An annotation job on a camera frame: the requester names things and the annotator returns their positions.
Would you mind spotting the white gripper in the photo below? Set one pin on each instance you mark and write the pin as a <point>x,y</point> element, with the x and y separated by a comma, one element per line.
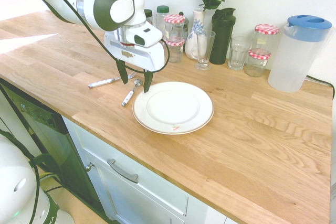
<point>147,58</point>

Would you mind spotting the white gold rimmed plate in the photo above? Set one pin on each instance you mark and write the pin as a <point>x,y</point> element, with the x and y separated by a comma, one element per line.
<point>173,106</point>

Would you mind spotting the small red checked lid jar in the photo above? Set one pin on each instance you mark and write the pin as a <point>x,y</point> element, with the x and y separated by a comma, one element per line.
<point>257,65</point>
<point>175,53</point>

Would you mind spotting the dark lid spice jar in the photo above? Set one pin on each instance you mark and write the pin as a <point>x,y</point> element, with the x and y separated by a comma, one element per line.
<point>149,18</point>

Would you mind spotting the large red checked lid jar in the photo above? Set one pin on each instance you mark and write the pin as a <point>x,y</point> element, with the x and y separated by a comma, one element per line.
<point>174,28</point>
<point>266,40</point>

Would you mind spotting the green lid clear bottle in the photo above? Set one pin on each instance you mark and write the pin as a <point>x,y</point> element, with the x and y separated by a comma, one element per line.
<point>162,19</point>

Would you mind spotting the white blue floral vase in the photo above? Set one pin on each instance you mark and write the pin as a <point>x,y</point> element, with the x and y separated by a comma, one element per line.
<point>193,43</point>

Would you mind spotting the tall footed glass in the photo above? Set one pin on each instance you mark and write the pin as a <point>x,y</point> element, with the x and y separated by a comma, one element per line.
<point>203,62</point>

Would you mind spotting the black knob glass jar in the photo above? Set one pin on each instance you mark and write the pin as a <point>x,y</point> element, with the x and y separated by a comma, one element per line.
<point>186,28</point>

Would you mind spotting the black shaker bottle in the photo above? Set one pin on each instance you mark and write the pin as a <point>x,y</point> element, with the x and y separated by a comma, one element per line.
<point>221,37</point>

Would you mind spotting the silver cabinet knob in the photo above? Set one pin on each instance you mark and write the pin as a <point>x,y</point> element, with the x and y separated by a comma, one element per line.
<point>89,166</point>

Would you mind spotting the clear glass tumbler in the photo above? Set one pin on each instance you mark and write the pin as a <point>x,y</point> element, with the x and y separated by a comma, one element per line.
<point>237,56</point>

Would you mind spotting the dark dishwasher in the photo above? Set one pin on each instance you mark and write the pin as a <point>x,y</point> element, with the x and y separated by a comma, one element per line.
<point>60,150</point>

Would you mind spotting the white kitchen cabinet front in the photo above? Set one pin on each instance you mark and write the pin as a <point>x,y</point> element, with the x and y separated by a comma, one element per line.
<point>147,197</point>

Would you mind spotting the blue lid plastic pitcher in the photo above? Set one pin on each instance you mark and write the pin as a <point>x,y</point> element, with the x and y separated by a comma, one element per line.
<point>291,61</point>

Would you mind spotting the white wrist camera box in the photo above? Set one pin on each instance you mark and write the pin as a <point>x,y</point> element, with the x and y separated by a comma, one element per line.
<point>149,35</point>

